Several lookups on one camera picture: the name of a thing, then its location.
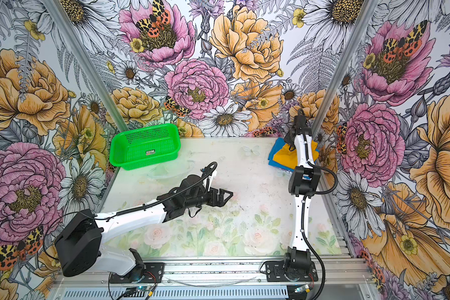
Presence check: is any green plastic basket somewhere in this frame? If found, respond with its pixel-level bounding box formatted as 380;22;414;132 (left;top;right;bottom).
109;124;181;171

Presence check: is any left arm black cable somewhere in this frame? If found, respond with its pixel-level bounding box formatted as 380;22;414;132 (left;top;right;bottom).
40;160;218;263

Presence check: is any yellow t-shirt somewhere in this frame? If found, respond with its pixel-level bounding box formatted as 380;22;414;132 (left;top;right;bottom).
268;138;298;171

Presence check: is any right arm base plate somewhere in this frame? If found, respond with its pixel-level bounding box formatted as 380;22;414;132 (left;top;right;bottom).
260;261;319;283

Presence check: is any folded blue t-shirt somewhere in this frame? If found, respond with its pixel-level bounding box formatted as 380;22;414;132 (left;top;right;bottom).
268;135;320;172

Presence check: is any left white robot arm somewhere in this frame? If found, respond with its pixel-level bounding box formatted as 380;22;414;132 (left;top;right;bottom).
54;175;233;283

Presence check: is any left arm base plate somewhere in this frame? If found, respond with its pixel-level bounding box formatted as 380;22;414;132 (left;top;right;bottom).
109;262;165;285

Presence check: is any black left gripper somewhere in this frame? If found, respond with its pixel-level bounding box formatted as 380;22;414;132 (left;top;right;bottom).
186;186;233;208

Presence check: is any aluminium corner post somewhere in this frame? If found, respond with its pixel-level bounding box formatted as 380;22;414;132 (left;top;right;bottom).
44;1;129;132
311;0;379;139

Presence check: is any left aluminium corner post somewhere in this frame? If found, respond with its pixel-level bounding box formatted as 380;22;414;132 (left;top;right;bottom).
44;1;129;132

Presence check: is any right aluminium corner post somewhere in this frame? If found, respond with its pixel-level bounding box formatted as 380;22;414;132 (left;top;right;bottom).
311;0;379;139

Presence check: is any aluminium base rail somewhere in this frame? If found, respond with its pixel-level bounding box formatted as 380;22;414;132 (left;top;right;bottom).
49;256;380;300

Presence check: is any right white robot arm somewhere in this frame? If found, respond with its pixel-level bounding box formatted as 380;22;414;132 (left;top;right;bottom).
284;109;321;282

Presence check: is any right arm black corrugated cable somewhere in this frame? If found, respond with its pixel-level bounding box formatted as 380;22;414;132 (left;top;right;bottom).
299;160;339;300

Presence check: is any small green circuit board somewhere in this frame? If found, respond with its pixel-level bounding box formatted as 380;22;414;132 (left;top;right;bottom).
126;286;154;295

